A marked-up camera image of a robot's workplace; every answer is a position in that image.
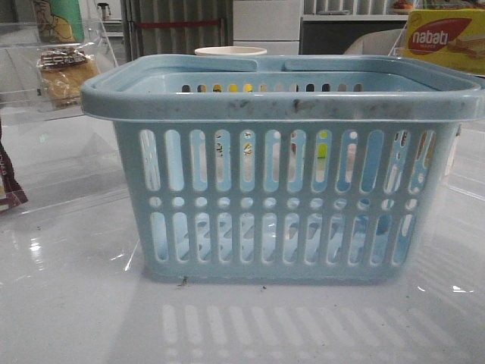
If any packaged bread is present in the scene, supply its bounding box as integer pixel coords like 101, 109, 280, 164
37, 46, 99, 108

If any light blue plastic basket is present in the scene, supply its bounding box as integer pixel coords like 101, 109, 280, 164
80, 55, 484, 282

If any white cabinet in background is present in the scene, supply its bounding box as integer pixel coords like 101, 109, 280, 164
233, 1, 304, 55

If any clear acrylic stand right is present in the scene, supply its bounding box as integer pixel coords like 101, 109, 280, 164
389, 25, 408, 57

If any clear acrylic shelf left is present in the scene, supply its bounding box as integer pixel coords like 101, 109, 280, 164
1, 19, 117, 125

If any green cartoon drink carton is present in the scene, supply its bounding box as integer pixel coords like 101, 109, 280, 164
33, 0, 84, 44

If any yellow nabati wafer box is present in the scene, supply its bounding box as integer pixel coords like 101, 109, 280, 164
399, 8, 484, 76

